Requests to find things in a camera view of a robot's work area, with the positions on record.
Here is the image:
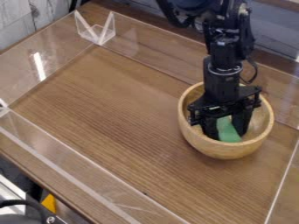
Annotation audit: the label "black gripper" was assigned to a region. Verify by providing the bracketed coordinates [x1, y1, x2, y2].
[186, 57, 261, 140]

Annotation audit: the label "green rectangular block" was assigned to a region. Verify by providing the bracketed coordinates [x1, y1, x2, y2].
[216, 116, 241, 143]

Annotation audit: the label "clear acrylic corner bracket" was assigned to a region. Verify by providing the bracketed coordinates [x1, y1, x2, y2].
[73, 11, 116, 46]

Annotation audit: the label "black cable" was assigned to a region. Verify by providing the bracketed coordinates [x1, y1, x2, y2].
[0, 199, 47, 224]

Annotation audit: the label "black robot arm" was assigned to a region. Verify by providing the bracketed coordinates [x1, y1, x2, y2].
[156, 0, 261, 140]

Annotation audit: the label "clear acrylic tray walls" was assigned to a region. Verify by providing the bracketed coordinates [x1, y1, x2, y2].
[0, 2, 299, 224]

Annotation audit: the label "brown wooden bowl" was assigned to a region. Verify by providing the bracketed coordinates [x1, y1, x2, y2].
[177, 82, 274, 160]

